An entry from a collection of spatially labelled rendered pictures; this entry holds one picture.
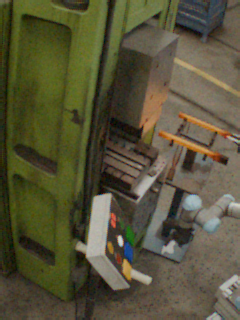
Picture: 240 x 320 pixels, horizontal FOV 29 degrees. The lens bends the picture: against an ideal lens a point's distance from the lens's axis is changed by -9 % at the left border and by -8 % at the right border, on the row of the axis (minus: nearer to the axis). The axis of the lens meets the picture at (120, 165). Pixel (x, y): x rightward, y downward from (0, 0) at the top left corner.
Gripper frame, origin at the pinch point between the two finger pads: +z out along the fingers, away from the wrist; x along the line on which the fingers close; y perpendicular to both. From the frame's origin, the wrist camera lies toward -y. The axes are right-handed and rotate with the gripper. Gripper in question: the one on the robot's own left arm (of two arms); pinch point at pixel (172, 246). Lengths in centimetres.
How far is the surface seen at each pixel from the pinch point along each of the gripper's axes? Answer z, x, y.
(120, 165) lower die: -6, 8, -52
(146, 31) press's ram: -83, 15, -58
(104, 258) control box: -24.1, -43.6, 0.1
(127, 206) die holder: 7.4, 2.8, -36.8
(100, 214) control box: -25.1, -31.2, -19.0
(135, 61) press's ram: -78, -2, -44
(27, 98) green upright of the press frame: -52, -36, -74
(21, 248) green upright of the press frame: 59, -43, -74
